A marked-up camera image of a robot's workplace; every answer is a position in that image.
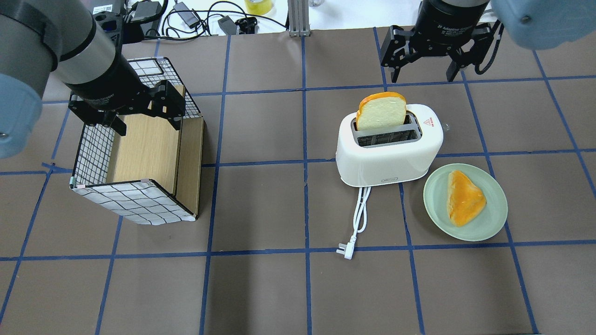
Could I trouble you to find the black background cables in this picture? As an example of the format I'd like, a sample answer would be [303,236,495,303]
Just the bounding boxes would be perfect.
[154,0,289,41]

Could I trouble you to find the bread slice in toaster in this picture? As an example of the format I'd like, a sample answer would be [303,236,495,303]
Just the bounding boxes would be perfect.
[355,92,407,131]

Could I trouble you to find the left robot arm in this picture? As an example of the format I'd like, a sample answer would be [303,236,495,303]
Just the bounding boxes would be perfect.
[0,0,185,158]

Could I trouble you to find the white toaster power cord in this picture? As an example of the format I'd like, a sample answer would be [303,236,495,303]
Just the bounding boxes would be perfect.
[336,186,372,260]

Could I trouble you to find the yellow tape roll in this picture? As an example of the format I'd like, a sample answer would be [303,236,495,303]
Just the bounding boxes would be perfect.
[244,0,274,16]

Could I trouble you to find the light green round plate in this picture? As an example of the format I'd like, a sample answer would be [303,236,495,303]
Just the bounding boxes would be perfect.
[423,163,508,241]

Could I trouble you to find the aluminium frame post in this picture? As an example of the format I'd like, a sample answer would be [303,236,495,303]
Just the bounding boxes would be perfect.
[287,0,311,37]

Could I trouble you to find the black power adapter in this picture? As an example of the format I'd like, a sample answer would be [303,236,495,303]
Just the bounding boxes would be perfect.
[130,0,165,24]

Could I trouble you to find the black device with label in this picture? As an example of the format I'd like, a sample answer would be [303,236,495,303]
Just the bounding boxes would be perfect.
[88,0,144,49]

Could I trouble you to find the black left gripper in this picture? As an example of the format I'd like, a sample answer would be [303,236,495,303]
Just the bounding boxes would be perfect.
[68,56,186,136]

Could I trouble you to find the grey power adapter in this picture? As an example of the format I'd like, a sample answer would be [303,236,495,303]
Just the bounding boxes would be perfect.
[173,2,200,28]

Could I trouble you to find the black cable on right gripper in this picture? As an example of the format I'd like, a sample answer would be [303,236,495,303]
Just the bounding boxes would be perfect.
[474,22,505,75]

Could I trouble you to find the orange bread on plate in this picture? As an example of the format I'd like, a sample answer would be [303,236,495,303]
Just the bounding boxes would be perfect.
[447,170,486,227]

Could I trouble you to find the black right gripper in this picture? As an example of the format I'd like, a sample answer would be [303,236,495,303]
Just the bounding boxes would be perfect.
[379,0,504,83]

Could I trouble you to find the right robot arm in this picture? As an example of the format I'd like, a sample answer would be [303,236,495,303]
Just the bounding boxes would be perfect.
[379,0,596,83]

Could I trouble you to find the white two-slot toaster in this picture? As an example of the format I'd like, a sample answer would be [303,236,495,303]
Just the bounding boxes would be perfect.
[336,104,444,188]

